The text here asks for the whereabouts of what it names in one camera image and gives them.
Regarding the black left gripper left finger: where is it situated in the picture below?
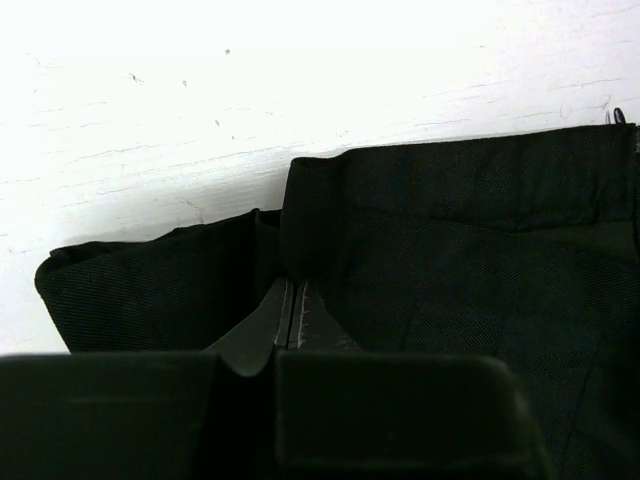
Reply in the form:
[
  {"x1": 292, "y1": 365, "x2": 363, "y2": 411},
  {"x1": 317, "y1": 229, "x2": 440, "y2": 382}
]
[{"x1": 1, "y1": 279, "x2": 290, "y2": 479}]

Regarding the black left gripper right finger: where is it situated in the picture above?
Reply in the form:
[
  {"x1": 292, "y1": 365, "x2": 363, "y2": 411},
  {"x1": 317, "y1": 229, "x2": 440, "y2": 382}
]
[{"x1": 274, "y1": 283, "x2": 545, "y2": 479}]

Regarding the black pleated skirt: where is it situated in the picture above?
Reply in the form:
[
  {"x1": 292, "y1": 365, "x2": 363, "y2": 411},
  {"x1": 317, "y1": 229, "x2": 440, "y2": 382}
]
[{"x1": 35, "y1": 121, "x2": 639, "y2": 479}]

